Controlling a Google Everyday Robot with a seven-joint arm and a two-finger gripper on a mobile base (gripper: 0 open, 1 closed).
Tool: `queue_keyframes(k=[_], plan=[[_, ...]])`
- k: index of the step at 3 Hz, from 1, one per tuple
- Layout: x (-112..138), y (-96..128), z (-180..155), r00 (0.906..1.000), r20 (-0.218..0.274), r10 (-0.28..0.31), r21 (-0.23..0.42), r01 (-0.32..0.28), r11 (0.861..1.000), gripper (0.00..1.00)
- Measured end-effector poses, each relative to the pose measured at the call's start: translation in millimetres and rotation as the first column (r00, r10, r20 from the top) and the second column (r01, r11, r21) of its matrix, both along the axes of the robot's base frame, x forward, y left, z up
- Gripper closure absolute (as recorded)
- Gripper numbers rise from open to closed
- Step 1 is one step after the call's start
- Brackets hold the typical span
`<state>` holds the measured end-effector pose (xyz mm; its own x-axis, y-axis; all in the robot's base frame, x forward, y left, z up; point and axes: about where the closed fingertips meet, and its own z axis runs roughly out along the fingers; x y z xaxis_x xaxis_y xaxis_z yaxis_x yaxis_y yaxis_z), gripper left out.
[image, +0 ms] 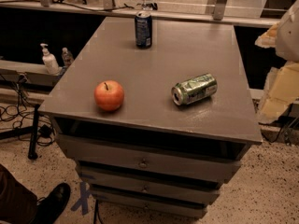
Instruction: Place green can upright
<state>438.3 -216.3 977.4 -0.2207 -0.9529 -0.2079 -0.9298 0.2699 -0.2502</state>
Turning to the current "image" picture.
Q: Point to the black stand leg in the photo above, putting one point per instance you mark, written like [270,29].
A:
[32,148]

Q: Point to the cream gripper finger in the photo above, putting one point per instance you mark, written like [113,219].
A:
[281,88]
[268,38]

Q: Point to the brown trouser leg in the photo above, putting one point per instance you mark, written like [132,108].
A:
[18,205]

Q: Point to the grey drawer cabinet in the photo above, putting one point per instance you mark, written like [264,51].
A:
[151,153]

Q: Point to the green soda can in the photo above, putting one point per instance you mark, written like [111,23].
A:
[194,89]

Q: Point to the black shoe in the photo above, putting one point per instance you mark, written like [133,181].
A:
[50,208]

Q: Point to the small clear bottle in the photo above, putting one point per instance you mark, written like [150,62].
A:
[67,57]

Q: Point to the white pump bottle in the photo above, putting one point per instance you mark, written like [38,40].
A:
[49,60]

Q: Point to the blue tape cross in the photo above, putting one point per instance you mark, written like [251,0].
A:
[82,202]

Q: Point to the red apple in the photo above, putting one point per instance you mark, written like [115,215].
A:
[109,95]

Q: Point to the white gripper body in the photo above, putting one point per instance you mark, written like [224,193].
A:
[290,37]

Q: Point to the blue soda can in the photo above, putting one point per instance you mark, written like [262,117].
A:
[143,29]

